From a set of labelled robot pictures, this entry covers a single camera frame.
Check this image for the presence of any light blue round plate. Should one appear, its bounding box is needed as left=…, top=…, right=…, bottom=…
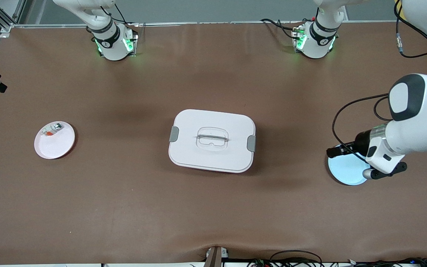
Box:
left=328, top=153, right=369, bottom=186

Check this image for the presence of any small white orange connector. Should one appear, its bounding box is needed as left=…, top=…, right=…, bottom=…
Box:
left=41, top=123, right=64, bottom=137

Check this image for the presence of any pink round plate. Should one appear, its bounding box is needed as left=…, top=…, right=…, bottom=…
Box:
left=34, top=121, right=76, bottom=160

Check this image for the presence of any white lidded storage box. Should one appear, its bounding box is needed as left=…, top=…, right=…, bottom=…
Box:
left=168, top=109, right=256, bottom=174

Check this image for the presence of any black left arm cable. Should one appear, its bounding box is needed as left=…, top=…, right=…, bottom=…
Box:
left=332, top=0, right=427, bottom=162

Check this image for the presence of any aluminium frame profile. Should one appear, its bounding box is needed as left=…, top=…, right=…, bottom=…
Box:
left=0, top=0, right=27, bottom=34

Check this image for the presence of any black looped cable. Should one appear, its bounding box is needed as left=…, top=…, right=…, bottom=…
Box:
left=269, top=250, right=324, bottom=267

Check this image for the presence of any black cable bundle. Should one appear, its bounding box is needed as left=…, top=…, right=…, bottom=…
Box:
left=347, top=257, right=427, bottom=267

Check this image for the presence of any black right base cable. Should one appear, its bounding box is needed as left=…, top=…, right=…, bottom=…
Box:
left=100, top=0, right=137, bottom=26

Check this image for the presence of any black base cable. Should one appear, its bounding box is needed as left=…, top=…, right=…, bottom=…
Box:
left=100, top=0, right=137, bottom=26
left=260, top=18, right=312, bottom=39

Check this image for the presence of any black left base cable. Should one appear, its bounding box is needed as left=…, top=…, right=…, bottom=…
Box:
left=260, top=18, right=312, bottom=39

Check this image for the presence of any brown metal clamp bracket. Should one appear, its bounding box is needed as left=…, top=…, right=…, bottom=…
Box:
left=204, top=246, right=229, bottom=267

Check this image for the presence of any metal table edge rail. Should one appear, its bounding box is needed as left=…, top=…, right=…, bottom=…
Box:
left=11, top=20, right=397, bottom=29

